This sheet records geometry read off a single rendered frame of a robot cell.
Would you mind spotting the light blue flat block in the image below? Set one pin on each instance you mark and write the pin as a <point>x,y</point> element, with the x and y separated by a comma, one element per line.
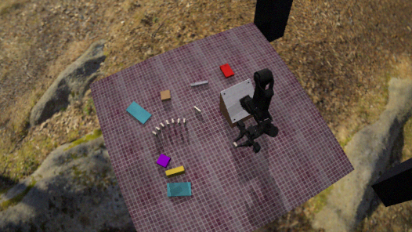
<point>138,112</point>

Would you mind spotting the purple rectangular block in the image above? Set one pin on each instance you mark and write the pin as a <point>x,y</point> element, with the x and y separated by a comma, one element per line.
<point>163,160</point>

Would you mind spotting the yellow rectangular block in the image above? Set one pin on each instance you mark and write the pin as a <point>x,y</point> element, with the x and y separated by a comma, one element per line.
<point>175,172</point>

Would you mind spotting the red rectangular block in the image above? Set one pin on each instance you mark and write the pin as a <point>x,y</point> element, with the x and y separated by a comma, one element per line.
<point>226,70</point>

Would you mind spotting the teal flat block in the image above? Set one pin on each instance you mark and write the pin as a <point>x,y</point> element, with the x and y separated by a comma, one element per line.
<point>179,189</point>

